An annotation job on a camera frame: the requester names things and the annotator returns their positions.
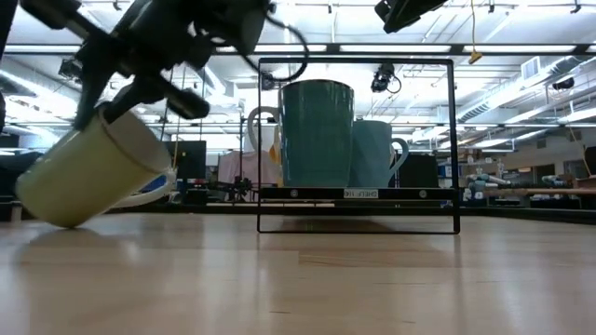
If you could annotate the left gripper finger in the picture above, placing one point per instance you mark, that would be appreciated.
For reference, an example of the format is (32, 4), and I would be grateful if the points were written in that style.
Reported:
(90, 97)
(181, 102)

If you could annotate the green mug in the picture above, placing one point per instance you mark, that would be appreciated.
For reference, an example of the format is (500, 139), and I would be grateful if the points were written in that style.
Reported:
(84, 177)

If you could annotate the teal striped mug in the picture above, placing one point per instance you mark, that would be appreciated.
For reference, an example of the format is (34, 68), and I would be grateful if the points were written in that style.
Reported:
(316, 135)

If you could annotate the light blue faceted mug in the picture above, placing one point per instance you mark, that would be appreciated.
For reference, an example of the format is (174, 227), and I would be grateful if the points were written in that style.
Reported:
(372, 153)

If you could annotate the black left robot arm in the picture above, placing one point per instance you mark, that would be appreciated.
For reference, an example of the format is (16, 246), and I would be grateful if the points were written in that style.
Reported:
(242, 23)

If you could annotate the black background equipment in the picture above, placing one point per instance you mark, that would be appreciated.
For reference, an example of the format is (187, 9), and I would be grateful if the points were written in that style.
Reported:
(237, 187)

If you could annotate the black background box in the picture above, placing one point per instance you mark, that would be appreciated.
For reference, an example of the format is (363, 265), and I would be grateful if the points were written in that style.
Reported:
(419, 170)

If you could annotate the white shelf label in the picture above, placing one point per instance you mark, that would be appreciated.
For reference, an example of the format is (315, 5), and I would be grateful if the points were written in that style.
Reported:
(361, 193)

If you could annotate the wooden workbench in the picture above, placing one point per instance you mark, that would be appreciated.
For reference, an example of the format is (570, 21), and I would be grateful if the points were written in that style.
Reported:
(535, 191)

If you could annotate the black overhead camera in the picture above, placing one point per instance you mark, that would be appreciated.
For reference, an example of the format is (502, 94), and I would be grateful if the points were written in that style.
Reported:
(71, 70)
(383, 76)
(269, 81)

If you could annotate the black overhead frame bar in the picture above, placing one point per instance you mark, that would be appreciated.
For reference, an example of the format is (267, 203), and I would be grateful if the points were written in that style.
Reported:
(396, 48)

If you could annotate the black table edge rail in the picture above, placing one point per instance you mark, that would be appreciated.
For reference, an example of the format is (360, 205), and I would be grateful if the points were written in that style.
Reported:
(512, 215)

